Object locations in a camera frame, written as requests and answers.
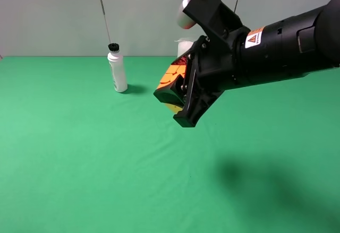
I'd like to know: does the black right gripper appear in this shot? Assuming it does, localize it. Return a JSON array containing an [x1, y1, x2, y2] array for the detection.
[[154, 27, 250, 127]]

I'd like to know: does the multicolour puzzle cube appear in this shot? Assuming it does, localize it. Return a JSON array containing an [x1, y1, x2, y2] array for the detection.
[[154, 55, 188, 114]]

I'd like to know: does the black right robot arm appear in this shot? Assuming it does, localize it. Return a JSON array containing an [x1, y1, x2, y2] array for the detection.
[[154, 0, 339, 127]]

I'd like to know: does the tall white candle jar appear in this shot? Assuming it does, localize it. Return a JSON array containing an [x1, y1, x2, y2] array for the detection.
[[175, 38, 194, 58]]

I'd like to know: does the white bottle with black cap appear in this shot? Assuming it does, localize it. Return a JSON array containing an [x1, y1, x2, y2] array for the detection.
[[107, 43, 128, 93]]

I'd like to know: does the green table cloth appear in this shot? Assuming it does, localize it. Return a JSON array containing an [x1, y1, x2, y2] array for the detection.
[[1, 57, 339, 232]]

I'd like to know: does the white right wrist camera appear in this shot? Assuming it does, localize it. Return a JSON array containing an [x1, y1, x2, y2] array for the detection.
[[176, 0, 244, 36]]

